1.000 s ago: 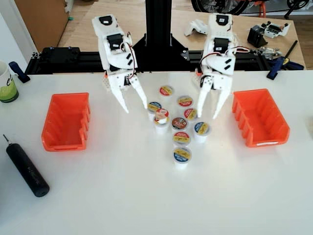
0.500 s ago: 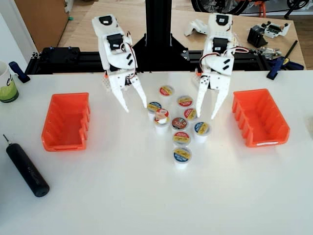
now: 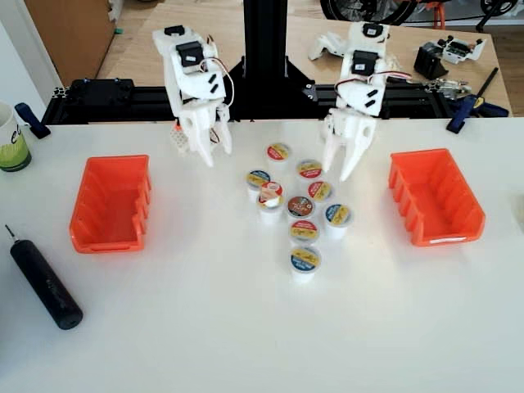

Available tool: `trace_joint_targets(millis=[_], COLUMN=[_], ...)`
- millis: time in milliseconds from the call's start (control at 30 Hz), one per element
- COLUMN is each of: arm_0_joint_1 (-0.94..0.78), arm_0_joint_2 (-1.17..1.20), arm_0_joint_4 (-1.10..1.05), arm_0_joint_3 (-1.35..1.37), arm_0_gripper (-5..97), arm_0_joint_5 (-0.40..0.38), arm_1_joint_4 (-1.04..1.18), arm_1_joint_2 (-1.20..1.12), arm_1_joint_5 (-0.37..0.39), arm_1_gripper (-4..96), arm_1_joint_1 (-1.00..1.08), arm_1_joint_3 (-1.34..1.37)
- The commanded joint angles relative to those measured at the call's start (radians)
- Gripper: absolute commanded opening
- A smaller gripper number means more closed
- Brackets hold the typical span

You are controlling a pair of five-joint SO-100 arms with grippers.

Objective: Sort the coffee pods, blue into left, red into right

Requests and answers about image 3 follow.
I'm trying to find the metal hand tools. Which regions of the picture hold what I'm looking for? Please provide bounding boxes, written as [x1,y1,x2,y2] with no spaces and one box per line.
[425,77,472,102]

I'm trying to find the blue lid coffee pod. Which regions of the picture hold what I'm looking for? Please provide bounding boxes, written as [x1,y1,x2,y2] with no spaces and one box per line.
[288,246,323,284]
[245,169,271,201]
[255,195,286,226]
[323,203,354,242]

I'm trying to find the orange plastic storage bin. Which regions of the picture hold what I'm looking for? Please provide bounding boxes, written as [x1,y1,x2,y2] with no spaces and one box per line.
[387,147,487,248]
[68,154,152,255]

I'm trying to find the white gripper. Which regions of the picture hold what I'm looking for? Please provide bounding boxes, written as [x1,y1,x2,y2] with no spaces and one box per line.
[178,68,233,168]
[321,76,386,183]

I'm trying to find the white and green mug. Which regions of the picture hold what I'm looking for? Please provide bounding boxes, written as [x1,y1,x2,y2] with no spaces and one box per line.
[0,101,33,173]

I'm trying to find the coffee pod with peeled lid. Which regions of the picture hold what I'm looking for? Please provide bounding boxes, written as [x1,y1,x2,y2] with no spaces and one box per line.
[258,181,286,206]

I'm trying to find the red lid coffee pod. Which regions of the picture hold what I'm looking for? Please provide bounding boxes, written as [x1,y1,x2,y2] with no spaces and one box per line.
[264,142,294,173]
[306,179,333,204]
[295,159,324,185]
[288,219,320,246]

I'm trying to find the white printed plastic part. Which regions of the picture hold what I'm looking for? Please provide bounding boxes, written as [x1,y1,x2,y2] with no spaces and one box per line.
[307,31,349,61]

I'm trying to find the black printed plastic part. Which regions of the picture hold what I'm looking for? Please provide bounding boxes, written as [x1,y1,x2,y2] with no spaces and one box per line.
[413,43,449,81]

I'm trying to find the black aluminium frame post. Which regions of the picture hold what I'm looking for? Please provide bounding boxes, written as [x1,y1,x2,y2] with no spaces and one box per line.
[220,0,316,87]

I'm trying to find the blue black bar clamp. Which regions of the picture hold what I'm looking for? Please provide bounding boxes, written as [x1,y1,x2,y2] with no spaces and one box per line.
[445,67,511,134]

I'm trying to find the brown lid coffee pod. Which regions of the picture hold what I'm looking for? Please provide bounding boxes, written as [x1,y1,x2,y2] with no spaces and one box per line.
[285,195,317,222]

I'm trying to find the black handled screwdriver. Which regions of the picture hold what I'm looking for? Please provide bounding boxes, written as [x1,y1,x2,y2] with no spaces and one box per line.
[388,74,427,85]

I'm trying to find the black bicycle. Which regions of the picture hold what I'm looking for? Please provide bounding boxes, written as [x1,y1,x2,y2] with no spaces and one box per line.
[318,0,519,33]

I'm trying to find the black aluminium frame rail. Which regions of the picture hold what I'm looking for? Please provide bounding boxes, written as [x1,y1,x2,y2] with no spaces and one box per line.
[40,79,455,124]

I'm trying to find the brown wooden cabinet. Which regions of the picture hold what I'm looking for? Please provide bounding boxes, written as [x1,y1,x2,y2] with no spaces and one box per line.
[23,0,118,85]

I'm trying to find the blue handled clamp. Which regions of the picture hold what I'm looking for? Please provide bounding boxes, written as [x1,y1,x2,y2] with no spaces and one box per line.
[14,102,52,140]

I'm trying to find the black electric screwdriver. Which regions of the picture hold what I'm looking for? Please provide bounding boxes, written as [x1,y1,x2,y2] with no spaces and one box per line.
[4,224,84,331]

